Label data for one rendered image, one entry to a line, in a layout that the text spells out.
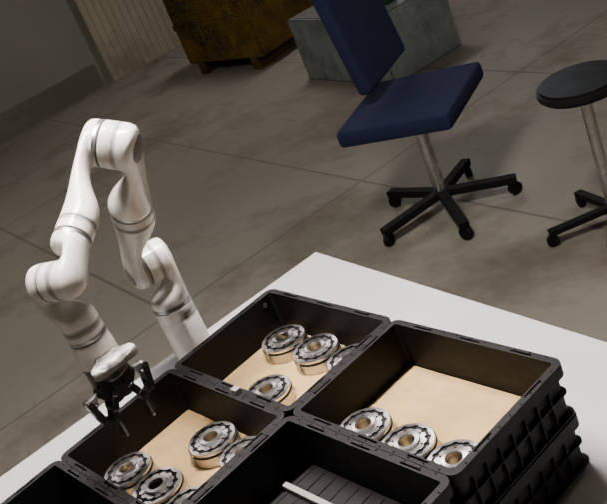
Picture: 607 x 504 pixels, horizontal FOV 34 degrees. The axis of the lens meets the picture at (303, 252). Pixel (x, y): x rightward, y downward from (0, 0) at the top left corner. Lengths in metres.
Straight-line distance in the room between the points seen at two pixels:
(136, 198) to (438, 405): 0.71
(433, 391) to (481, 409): 0.12
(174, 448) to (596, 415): 0.83
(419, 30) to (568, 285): 2.90
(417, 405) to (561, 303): 1.72
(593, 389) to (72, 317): 0.99
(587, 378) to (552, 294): 1.59
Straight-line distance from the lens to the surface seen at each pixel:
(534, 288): 3.65
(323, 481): 1.80
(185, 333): 2.27
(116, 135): 1.86
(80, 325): 1.74
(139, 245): 2.10
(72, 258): 1.71
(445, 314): 2.34
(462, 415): 1.81
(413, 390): 1.91
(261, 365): 2.18
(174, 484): 1.92
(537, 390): 1.65
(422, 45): 6.19
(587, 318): 3.43
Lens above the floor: 1.93
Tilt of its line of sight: 25 degrees down
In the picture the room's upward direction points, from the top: 23 degrees counter-clockwise
